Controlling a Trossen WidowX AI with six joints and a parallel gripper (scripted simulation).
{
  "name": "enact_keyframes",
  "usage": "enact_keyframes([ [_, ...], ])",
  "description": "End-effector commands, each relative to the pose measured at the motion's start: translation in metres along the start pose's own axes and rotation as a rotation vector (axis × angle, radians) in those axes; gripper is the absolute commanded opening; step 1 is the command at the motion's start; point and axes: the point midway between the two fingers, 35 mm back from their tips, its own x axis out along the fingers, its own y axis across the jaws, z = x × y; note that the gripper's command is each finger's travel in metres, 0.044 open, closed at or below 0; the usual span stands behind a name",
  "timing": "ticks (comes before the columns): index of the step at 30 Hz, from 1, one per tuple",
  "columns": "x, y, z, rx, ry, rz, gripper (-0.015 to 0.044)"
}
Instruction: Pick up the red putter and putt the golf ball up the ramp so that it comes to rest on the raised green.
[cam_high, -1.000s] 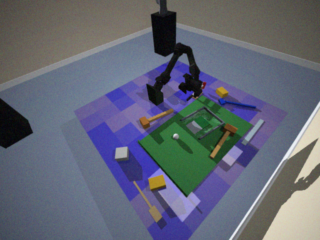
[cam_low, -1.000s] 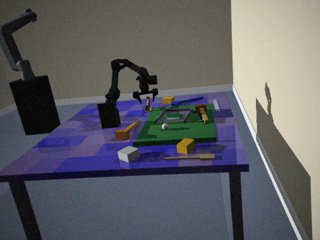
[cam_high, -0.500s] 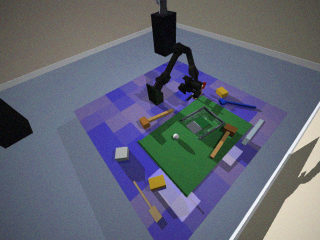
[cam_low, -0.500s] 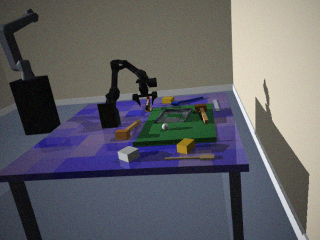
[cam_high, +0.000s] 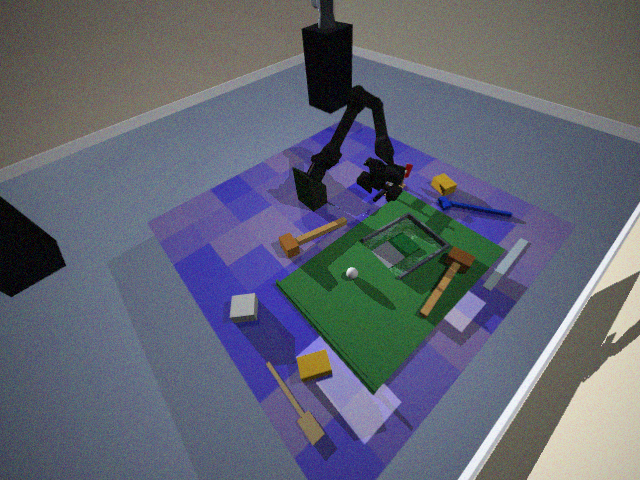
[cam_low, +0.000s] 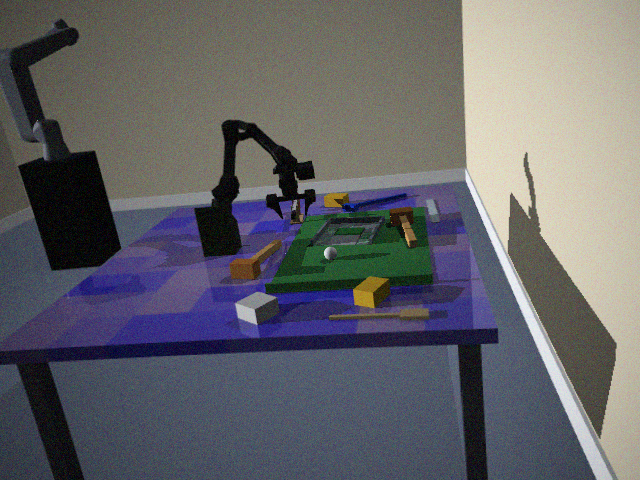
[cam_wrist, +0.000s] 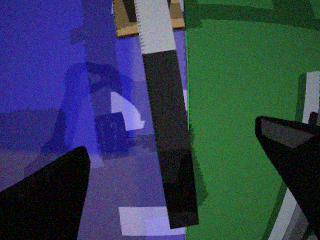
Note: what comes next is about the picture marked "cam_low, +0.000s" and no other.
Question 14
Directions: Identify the blue putter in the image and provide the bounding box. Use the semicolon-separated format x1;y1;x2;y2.
342;193;407;212

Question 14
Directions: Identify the yellow block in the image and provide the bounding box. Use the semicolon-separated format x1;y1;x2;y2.
324;193;349;207
353;276;390;308

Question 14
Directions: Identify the white golf ball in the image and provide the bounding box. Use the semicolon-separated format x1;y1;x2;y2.
324;247;337;260

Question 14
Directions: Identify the green flat mat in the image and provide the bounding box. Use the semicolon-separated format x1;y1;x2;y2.
271;207;432;283

